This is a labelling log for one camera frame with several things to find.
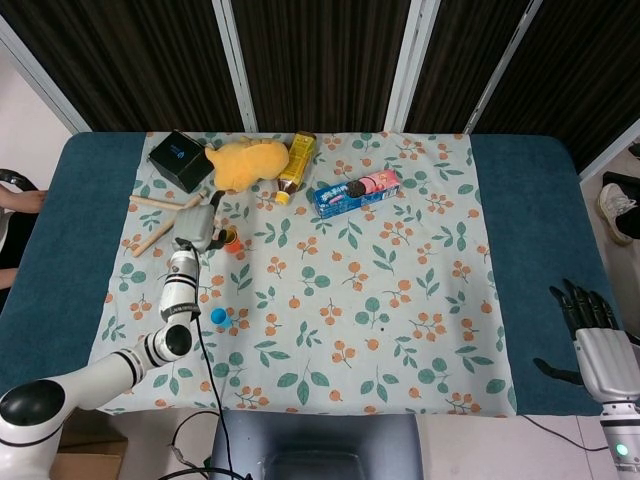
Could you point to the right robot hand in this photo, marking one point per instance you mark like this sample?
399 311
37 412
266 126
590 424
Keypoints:
607 365

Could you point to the seated person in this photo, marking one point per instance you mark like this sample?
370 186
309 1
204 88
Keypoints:
20 200

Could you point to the white sneaker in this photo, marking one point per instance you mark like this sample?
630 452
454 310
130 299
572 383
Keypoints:
617 210

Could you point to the wooden stick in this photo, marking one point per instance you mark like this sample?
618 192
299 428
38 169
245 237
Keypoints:
150 201
152 240

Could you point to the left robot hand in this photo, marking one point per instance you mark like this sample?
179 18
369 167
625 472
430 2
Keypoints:
195 227

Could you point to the blue sandwich cookie box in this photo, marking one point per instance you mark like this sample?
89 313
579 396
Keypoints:
350 197

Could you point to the floral print tablecloth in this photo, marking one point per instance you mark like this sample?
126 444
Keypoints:
350 275

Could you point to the orange plastic cup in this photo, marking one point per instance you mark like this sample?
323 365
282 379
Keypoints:
235 247

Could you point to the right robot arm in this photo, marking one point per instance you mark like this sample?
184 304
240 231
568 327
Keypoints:
622 435

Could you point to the dark folding screen white frames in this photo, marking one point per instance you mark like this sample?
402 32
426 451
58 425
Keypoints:
325 60

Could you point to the yellow plastic cup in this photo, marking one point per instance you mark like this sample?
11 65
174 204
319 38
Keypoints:
231 233

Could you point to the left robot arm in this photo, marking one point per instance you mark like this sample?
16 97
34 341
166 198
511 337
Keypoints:
100 370

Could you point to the orange plush toy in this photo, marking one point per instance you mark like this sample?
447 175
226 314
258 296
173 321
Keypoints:
250 162

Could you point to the light blue plastic cup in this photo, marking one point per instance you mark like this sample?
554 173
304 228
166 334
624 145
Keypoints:
218 316

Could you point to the blue table cover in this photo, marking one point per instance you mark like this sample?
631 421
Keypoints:
540 225

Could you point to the tea bottle yellow cap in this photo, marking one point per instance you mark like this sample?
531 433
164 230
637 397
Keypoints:
297 160

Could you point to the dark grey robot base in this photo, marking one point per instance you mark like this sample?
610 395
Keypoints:
320 440

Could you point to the black cardboard box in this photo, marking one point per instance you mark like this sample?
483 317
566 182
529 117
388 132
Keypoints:
177 157

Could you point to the brown cardboard box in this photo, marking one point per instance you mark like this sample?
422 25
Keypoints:
85 460

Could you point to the black trouser leg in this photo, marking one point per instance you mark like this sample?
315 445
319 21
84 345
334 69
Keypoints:
625 182

